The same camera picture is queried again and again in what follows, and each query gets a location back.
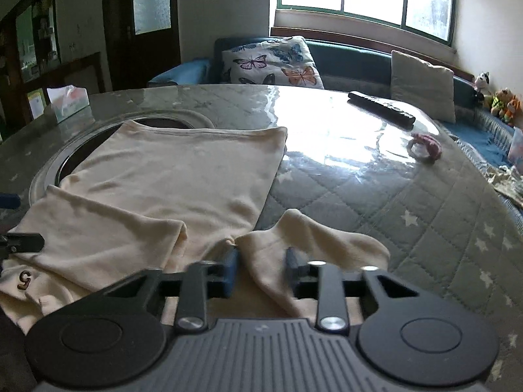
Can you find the cream pillow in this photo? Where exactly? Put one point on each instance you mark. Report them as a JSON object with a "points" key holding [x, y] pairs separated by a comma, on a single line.
{"points": [[423, 85]]}

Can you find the crumpled patterned cloth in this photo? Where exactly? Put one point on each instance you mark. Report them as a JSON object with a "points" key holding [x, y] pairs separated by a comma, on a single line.
{"points": [[506, 179]]}

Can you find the orange plush toy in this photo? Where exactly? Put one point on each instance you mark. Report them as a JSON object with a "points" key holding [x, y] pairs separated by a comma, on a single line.
{"points": [[514, 110]]}

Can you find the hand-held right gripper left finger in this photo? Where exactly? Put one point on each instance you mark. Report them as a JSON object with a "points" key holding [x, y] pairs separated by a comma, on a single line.
{"points": [[230, 270]]}

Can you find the black remote control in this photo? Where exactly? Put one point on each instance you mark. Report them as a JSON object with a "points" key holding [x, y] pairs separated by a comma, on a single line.
{"points": [[382, 107]]}

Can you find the butterfly print pillow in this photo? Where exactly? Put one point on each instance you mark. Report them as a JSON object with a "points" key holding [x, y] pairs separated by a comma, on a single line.
{"points": [[271, 63]]}

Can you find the pink hair scrunchie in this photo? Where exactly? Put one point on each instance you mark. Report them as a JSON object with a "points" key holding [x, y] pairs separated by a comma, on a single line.
{"points": [[425, 146]]}

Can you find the dark wooden cabinet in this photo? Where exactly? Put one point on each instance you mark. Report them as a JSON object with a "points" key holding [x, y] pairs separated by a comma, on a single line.
{"points": [[30, 57]]}

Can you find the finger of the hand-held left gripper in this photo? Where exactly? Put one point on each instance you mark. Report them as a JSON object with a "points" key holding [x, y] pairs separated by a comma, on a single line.
{"points": [[9, 201], [24, 241]]}

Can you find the translucent plastic cup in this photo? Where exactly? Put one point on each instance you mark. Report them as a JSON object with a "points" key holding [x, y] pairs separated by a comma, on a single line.
{"points": [[516, 143]]}

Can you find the blue sofa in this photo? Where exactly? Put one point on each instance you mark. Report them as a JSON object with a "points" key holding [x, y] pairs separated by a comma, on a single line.
{"points": [[355, 65]]}

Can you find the glass turntable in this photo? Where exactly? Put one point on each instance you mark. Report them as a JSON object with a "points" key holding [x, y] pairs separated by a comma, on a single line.
{"points": [[171, 119]]}

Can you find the tissue box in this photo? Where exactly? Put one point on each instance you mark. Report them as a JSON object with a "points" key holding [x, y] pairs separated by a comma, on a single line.
{"points": [[67, 102]]}

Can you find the dark wooden door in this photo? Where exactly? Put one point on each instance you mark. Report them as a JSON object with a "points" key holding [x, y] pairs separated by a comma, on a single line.
{"points": [[141, 24]]}

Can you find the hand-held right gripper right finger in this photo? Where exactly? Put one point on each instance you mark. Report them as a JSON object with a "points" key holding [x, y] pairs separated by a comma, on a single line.
{"points": [[291, 262]]}

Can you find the green and yellow plush toy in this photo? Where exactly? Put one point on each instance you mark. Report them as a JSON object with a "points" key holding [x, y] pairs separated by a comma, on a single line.
{"points": [[499, 100]]}

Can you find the cream long-sleeve shirt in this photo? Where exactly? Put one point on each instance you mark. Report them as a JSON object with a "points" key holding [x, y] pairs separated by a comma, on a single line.
{"points": [[163, 183]]}

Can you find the black and white plush toy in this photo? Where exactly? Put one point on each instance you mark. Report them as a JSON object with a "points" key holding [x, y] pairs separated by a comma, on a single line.
{"points": [[482, 83]]}

